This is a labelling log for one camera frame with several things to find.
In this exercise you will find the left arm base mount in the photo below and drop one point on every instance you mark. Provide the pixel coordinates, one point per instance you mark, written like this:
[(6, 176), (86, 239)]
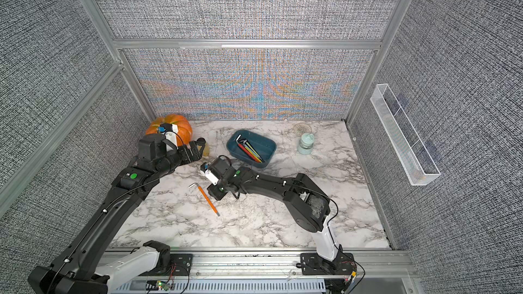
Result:
[(177, 264)]

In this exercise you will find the orange pumpkin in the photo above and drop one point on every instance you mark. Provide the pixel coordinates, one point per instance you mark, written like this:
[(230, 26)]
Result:
[(185, 131)]

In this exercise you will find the clear acrylic wall tray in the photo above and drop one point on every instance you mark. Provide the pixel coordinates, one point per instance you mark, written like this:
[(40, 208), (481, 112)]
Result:
[(411, 150)]

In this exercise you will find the woven round coaster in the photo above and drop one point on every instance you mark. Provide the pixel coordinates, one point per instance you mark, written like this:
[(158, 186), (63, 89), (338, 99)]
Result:
[(302, 128)]

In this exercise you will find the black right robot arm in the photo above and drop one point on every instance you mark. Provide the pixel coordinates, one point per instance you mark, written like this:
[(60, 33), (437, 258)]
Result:
[(307, 204)]

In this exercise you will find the yellow jar with black lid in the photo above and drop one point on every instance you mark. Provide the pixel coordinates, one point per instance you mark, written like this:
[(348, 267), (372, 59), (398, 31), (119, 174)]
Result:
[(206, 151)]

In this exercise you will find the teal plastic storage box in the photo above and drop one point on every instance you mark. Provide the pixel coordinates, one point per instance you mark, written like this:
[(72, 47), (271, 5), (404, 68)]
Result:
[(263, 145)]

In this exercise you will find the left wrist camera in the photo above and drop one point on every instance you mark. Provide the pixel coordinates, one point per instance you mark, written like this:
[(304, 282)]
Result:
[(170, 131)]

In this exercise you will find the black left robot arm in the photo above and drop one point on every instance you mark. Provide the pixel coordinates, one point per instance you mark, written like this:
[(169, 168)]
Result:
[(73, 271)]

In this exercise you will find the yellow handled hex key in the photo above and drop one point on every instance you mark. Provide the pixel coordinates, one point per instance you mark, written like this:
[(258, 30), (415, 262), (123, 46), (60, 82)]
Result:
[(256, 153)]

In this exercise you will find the white slotted cable duct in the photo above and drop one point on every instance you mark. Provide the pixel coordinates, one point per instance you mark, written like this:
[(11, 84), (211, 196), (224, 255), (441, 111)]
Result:
[(226, 286)]

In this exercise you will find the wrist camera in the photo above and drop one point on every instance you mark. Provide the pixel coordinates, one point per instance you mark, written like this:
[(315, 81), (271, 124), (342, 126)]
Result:
[(170, 131), (209, 174)]

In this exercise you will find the mint green glass bottle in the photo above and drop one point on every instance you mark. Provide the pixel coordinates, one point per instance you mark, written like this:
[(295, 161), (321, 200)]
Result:
[(306, 144)]

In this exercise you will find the orange handled hex key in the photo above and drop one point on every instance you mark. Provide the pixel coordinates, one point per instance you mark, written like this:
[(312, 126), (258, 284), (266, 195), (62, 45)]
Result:
[(208, 200)]

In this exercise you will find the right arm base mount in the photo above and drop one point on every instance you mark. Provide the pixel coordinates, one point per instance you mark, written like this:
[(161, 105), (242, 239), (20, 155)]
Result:
[(311, 264)]

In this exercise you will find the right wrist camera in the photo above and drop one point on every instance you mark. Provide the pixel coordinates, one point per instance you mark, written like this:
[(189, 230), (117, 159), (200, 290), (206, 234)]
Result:
[(209, 174)]

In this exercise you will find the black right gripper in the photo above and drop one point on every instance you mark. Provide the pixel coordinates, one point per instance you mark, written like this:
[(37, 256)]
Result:
[(212, 191)]

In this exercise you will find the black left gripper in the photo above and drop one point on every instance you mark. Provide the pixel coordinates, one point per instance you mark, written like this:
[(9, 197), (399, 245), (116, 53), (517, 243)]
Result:
[(196, 154)]

